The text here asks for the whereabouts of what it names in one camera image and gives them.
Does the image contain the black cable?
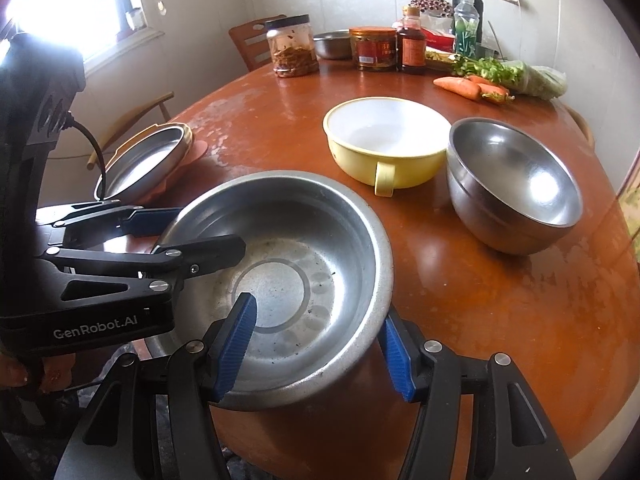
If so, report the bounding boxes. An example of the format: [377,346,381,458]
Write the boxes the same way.
[65,117,108,201]

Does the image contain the person's left hand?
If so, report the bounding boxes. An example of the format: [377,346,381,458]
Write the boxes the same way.
[0,354,76,393]

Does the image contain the clear plastic bottle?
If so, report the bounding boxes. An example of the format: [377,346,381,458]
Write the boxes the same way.
[452,0,483,58]

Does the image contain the deep steel bowl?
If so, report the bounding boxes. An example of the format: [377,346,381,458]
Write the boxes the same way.
[446,117,585,256]

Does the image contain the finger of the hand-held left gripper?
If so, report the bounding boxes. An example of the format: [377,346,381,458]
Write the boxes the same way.
[34,234,247,311]
[36,201,184,251]

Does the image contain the clear jar with black lid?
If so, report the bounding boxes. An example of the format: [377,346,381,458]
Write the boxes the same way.
[265,15,320,79]

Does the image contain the bag of leafy greens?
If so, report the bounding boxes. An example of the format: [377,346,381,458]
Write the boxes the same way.
[452,56,568,100]

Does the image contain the yellow bowl with handle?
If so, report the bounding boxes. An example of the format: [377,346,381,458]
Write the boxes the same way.
[322,96,451,197]

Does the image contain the brown wooden chair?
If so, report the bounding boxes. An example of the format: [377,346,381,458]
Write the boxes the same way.
[229,14,288,72]

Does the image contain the window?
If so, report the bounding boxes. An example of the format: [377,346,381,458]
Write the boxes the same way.
[0,0,166,76]

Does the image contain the light wooden armchair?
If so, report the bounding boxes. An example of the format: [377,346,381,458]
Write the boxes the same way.
[86,91,175,170]

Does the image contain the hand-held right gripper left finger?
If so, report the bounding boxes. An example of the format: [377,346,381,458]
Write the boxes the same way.
[52,291,258,480]

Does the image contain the small steel basin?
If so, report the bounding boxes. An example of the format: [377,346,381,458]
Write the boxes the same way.
[313,30,353,60]

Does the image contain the carrot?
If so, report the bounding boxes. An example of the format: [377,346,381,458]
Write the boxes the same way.
[433,76,483,100]
[465,75,511,96]

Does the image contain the wide steel bowl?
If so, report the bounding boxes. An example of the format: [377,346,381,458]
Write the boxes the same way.
[145,170,394,411]

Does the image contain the dark sauce bottle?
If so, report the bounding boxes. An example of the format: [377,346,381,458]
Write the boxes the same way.
[396,6,427,75]

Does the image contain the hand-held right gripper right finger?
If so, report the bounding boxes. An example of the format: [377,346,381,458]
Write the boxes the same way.
[377,312,576,480]

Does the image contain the red white flower bouquet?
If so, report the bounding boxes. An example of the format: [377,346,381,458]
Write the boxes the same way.
[409,0,453,17]

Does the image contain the black thermos bottle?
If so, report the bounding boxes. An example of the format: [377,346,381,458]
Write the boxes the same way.
[452,0,485,43]

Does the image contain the round steel pan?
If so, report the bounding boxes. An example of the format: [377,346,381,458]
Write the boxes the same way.
[94,122,188,203]

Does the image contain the red white plastic bag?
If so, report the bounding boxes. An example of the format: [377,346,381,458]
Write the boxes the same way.
[420,14,457,52]

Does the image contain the pickle jar with red lid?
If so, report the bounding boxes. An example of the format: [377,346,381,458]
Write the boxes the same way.
[349,26,398,72]

